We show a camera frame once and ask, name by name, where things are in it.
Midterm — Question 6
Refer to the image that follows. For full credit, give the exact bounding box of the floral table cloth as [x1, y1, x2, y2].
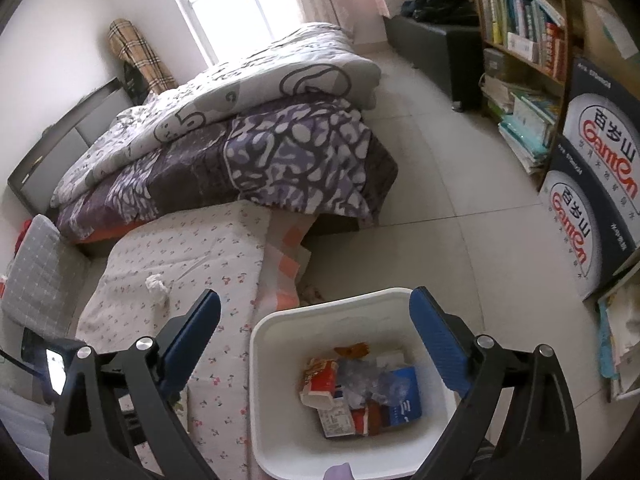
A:
[75, 200, 273, 480]

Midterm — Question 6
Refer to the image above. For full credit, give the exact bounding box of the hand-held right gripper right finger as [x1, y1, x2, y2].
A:
[409, 286, 583, 480]

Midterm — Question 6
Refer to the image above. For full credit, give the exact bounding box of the red white snack bag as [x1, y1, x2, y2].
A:
[299, 357, 342, 409]

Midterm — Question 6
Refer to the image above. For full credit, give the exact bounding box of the white printed small carton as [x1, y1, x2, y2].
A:
[317, 402, 368, 440]

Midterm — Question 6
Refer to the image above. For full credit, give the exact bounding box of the floor stack of papers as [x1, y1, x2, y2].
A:
[595, 265, 640, 402]

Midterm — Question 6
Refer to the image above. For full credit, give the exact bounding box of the blue white box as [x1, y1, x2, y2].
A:
[382, 366, 424, 427]

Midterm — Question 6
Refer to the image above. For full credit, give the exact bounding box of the bright window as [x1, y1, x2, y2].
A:
[157, 0, 307, 68]

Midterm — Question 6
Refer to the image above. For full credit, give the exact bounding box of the brown cardboard box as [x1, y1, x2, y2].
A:
[570, 0, 640, 77]

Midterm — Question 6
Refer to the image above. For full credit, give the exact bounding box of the brown wrapper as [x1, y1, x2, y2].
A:
[334, 342, 371, 362]

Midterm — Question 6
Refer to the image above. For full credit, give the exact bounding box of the small dark bag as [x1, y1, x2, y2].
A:
[122, 60, 149, 107]

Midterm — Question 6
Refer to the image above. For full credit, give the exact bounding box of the grey checked cushion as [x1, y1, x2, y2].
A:
[2, 214, 92, 332]

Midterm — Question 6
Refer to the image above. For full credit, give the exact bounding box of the pink checked cloth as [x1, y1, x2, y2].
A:
[260, 210, 314, 312]

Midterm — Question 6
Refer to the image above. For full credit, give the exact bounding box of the pile of dark clothes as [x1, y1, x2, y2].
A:
[400, 0, 481, 24]

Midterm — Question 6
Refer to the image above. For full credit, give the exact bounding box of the wooden bookshelf with books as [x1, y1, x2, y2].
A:
[472, 0, 568, 173]

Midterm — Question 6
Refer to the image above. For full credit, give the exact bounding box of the crumpled white tissue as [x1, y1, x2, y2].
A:
[145, 272, 172, 309]

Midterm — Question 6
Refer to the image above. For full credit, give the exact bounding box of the plaid rolled mat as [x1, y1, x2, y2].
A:
[109, 18, 177, 96]

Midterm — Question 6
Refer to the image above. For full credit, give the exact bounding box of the dark printed water carton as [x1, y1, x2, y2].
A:
[537, 135, 640, 302]
[562, 57, 640, 211]

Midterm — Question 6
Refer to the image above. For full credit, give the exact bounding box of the clear plastic bottle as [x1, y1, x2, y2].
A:
[340, 360, 416, 407]

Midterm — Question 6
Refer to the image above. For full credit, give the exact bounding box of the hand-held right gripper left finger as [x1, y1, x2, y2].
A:
[49, 288, 222, 480]

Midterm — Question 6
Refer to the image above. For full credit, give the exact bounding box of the white plastic bin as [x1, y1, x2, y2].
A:
[249, 287, 473, 480]

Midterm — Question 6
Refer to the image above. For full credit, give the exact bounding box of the dark grey headboard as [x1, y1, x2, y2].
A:
[7, 77, 137, 211]

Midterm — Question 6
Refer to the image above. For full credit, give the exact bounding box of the dark storage bench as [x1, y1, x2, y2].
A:
[384, 14, 484, 112]

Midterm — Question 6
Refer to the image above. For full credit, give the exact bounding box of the red cloth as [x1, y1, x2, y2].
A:
[14, 220, 34, 257]

